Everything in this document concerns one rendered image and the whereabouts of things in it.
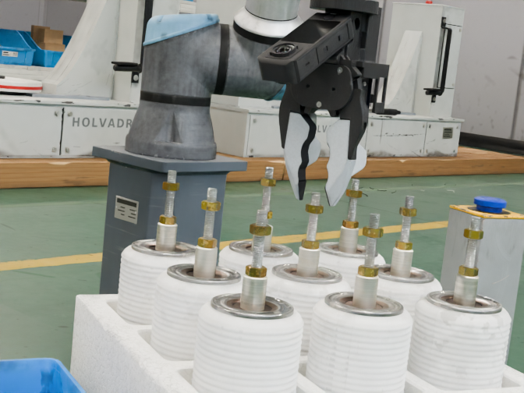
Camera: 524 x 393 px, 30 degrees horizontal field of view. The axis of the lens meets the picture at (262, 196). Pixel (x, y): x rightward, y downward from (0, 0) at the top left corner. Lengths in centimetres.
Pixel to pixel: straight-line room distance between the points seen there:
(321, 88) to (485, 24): 596
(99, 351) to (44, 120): 214
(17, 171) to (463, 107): 445
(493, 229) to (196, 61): 58
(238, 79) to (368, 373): 76
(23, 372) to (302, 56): 47
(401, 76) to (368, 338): 391
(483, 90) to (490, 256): 571
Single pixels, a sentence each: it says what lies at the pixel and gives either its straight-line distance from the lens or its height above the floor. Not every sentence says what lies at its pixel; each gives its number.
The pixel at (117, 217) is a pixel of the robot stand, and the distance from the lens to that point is 160.
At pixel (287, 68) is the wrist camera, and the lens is 93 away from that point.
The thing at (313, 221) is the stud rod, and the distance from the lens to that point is 103.
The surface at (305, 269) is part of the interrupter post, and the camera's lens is 103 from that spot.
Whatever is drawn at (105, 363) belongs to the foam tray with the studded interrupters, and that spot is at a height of 14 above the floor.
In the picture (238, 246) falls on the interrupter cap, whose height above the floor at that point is 25.
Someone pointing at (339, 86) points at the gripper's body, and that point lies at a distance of 100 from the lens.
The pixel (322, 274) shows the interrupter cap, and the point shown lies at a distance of 105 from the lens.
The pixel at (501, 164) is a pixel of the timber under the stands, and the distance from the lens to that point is 516.
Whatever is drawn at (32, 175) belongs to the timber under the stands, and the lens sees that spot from 308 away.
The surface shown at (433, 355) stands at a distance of 98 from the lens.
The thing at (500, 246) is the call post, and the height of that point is 28.
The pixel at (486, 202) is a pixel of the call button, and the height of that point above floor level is 33.
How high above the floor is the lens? 48
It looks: 8 degrees down
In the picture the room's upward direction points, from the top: 6 degrees clockwise
